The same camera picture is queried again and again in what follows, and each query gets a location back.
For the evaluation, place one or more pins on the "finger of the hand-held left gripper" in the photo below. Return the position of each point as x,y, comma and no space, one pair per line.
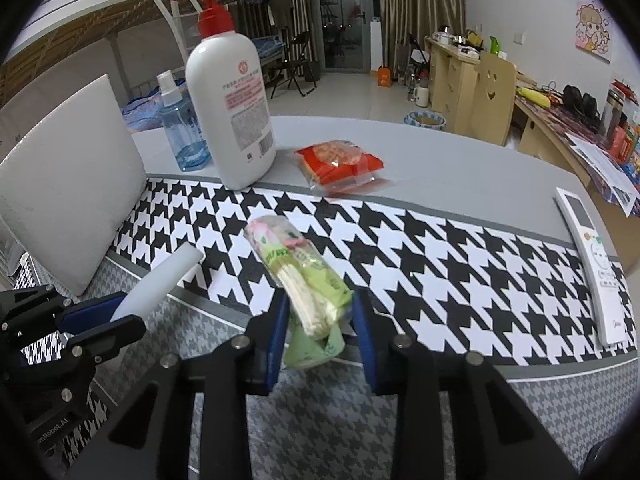
115,334
90,317

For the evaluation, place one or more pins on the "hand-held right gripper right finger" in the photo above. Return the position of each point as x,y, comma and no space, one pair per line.
365,352

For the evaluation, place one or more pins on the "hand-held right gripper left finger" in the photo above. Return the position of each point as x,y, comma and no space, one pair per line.
272,352

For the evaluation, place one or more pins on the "white foam bar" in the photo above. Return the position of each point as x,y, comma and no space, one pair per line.
160,280

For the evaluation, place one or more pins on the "green plastic packet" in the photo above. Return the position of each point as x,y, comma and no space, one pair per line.
305,285

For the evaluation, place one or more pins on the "white foam box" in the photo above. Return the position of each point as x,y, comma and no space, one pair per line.
65,185

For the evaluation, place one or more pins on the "black white houndstooth mat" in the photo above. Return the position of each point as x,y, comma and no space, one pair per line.
450,260

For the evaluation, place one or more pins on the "red snack packet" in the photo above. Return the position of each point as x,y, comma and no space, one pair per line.
335,160

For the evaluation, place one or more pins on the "blue spray bottle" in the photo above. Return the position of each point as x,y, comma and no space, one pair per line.
185,130

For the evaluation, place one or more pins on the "blue orange quilt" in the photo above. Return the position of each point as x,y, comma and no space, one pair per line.
142,110

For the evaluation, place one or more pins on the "blue-rimmed basin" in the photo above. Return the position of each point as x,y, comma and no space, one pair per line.
425,120

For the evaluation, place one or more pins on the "white remote control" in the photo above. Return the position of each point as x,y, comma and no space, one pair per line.
600,270

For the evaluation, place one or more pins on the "white red-pump lotion bottle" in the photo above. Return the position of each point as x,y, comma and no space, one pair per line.
230,100

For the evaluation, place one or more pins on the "white jug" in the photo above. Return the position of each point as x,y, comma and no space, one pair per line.
421,96

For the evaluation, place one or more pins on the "wooden smiley-face chair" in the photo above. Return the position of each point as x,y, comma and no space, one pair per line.
487,105

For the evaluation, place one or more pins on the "light wooden desk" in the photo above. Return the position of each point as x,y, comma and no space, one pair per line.
455,85

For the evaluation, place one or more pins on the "black folding chair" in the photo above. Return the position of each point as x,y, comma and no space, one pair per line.
295,62

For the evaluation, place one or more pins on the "large metal bunk bed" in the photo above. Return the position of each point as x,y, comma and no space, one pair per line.
75,25

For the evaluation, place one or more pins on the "white printed papers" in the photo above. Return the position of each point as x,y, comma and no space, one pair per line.
600,165

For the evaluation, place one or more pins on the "yellow plush toy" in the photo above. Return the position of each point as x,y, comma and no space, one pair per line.
534,97

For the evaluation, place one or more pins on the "blue plaid bedding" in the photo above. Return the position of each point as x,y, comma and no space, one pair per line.
267,46

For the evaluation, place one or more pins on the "black headphones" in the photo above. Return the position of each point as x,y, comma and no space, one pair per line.
580,105

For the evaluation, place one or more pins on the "green bottle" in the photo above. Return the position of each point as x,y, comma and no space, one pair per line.
494,46

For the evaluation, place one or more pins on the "glass balcony door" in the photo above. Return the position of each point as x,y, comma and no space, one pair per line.
345,15

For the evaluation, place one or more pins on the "hanging dark green garment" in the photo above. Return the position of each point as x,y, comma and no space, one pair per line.
280,12

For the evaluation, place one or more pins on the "narrow striped beige curtain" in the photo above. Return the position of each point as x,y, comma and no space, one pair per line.
420,5

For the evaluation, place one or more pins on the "cartoon wall poster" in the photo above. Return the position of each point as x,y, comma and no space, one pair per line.
594,30

